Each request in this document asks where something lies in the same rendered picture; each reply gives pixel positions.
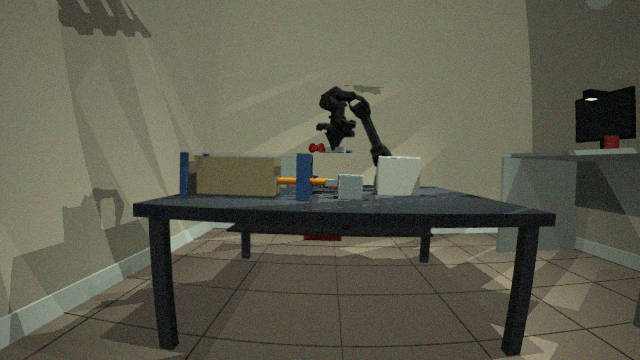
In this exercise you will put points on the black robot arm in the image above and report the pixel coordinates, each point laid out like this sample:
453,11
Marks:
334,101

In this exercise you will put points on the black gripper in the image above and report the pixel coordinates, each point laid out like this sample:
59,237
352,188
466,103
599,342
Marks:
334,136

